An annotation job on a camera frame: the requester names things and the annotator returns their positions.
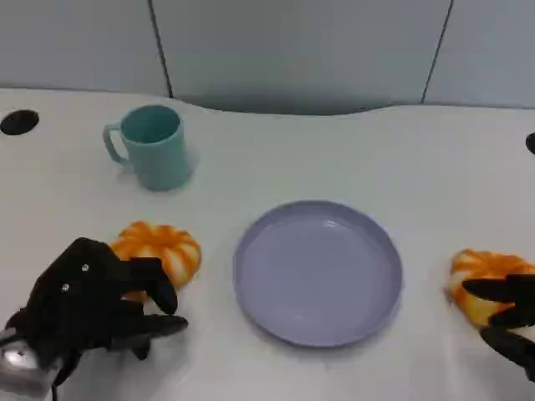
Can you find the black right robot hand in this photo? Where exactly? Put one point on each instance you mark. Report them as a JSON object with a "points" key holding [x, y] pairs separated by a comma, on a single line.
{"points": [[510, 288]]}

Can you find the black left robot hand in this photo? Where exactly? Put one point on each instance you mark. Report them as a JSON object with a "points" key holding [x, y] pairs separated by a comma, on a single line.
{"points": [[163, 292]]}

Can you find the orange white toy bread roll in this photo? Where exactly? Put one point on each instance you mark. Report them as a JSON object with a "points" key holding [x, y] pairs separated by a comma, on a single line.
{"points": [[167, 246], [480, 267]]}

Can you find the pale green mug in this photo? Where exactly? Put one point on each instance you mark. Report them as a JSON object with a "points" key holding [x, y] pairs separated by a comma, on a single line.
{"points": [[161, 158]]}

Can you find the lilac plate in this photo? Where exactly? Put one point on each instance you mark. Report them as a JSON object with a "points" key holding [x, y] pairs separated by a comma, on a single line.
{"points": [[317, 271]]}

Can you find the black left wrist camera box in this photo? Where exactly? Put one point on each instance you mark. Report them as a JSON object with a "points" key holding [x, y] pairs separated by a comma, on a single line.
{"points": [[71, 284]]}

